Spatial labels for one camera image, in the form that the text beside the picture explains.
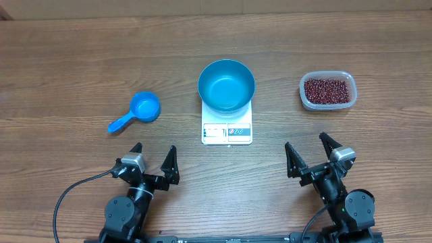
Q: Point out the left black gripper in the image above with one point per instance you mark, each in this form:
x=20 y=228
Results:
x=162 y=184

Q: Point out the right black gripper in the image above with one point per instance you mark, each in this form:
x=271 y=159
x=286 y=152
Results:
x=296 y=167

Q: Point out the white digital kitchen scale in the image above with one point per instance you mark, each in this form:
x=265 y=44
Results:
x=227 y=128

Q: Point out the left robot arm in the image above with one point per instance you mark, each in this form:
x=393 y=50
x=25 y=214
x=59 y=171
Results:
x=125 y=215

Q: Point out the blue plastic scoop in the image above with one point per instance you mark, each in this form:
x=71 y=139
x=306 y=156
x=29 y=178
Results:
x=144 y=106

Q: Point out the clear plastic container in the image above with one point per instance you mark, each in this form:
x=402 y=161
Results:
x=333 y=75

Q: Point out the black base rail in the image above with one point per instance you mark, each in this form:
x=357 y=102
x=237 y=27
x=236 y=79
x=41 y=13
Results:
x=233 y=239

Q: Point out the teal bowl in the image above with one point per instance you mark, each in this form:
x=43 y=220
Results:
x=226 y=86

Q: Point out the red beans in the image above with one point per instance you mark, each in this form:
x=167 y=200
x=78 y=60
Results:
x=326 y=91

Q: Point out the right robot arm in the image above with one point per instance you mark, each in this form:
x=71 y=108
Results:
x=351 y=213

